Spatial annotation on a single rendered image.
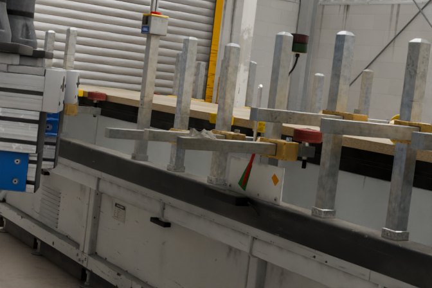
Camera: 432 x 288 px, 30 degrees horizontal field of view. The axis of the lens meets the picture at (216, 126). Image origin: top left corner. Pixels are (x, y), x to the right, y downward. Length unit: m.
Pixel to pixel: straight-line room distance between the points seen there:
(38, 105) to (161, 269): 1.61
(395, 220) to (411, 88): 0.30
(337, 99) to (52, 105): 0.72
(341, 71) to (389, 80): 9.54
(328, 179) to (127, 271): 1.61
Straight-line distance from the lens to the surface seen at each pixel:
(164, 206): 2.75
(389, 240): 1.87
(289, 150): 2.18
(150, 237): 3.30
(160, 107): 3.15
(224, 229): 2.45
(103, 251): 3.69
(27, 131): 1.73
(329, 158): 2.04
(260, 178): 2.25
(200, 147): 2.06
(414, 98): 1.86
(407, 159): 1.86
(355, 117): 1.98
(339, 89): 2.04
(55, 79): 1.72
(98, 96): 3.54
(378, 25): 11.83
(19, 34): 2.24
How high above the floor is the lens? 1.01
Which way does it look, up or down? 3 degrees down
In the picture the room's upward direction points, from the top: 7 degrees clockwise
